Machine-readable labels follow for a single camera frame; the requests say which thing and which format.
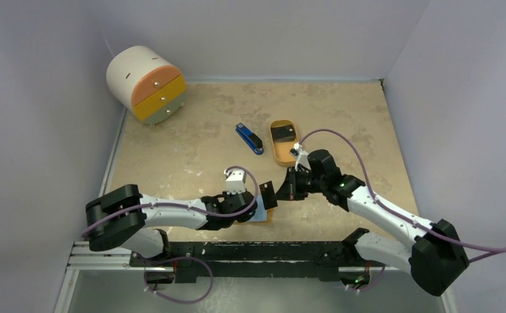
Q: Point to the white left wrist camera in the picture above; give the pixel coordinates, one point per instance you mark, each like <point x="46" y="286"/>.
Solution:
<point x="235" y="181"/>

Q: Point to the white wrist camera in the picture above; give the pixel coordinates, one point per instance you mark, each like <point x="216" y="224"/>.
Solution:
<point x="235" y="181"/>
<point x="300" y="156"/>

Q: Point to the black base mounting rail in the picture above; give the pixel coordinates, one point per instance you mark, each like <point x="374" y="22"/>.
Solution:
<point x="328" y="261"/>

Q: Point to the orange leather card holder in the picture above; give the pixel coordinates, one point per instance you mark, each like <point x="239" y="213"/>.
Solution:
<point x="261" y="216"/>

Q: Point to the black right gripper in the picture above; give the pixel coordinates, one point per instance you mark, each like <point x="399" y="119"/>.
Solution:
<point x="295" y="186"/>

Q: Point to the blue black stapler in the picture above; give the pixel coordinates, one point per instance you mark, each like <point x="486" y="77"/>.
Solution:
<point x="250" y="138"/>

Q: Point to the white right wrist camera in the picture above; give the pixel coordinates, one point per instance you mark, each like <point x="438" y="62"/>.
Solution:
<point x="300" y="156"/>

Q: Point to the orange oval tray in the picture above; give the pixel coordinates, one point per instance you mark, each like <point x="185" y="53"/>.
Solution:
<point x="281" y="150"/>

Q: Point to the black credit card stack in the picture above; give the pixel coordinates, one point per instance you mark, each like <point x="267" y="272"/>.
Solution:
<point x="284" y="133"/>

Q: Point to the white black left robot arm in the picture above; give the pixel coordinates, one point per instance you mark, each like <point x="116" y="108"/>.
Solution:
<point x="129" y="219"/>

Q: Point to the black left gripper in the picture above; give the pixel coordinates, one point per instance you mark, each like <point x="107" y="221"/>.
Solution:
<point x="227" y="196"/>

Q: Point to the white round mini drawer chest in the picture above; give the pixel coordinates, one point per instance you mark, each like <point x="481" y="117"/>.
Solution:
<point x="149" y="86"/>

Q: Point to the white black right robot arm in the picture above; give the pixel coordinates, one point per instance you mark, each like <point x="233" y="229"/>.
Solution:
<point x="417" y="246"/>

